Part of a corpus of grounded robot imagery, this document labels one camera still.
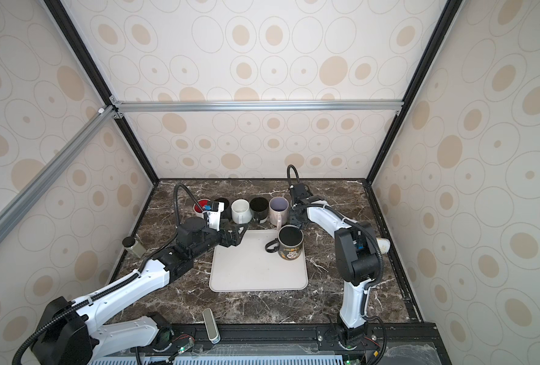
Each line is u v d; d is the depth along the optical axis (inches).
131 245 33.7
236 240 27.5
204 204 26.1
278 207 39.7
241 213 38.5
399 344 28.7
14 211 21.7
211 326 28.7
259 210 37.5
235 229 27.5
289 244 33.0
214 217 27.0
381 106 37.0
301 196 30.0
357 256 20.0
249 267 36.4
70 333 15.2
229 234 27.2
